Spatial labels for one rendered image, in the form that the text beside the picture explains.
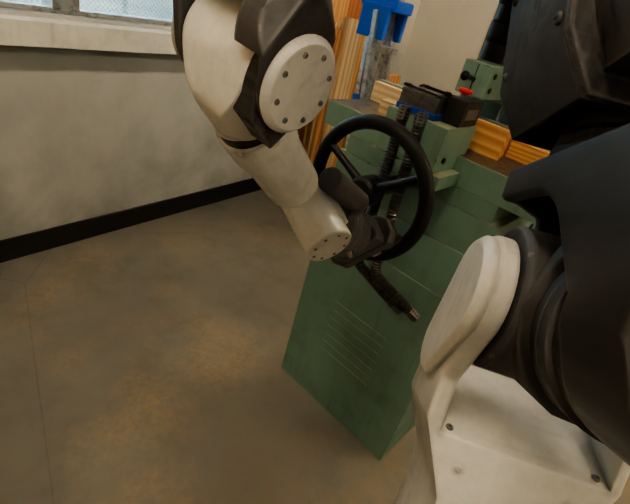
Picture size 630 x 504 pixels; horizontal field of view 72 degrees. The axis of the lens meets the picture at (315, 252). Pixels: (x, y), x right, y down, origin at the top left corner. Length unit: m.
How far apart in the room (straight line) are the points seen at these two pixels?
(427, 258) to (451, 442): 0.69
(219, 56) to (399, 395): 1.04
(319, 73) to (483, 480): 0.34
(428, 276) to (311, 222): 0.55
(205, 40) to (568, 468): 0.44
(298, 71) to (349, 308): 0.94
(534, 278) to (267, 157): 0.25
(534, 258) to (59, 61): 1.69
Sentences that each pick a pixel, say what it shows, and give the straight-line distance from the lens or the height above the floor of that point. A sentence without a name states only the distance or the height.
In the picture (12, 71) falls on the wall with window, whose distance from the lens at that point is 1.77.
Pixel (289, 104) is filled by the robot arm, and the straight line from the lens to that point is 0.35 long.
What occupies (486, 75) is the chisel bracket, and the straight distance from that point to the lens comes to 1.07.
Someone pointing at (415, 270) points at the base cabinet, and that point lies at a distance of 1.06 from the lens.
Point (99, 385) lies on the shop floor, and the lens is 1.48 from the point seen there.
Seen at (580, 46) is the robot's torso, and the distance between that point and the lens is 0.31.
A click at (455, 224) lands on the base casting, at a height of 0.76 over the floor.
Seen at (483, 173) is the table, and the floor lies 0.89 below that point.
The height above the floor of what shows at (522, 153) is 0.92.
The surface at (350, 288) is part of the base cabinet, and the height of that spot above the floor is 0.46.
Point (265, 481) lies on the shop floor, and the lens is 1.31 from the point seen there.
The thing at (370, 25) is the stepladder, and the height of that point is 1.05.
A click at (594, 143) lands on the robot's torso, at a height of 1.08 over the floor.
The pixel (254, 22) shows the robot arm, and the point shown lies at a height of 1.09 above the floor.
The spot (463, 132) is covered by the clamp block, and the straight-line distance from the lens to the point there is 0.94.
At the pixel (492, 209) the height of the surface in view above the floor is 0.83.
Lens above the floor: 1.12
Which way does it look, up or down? 30 degrees down
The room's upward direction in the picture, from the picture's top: 15 degrees clockwise
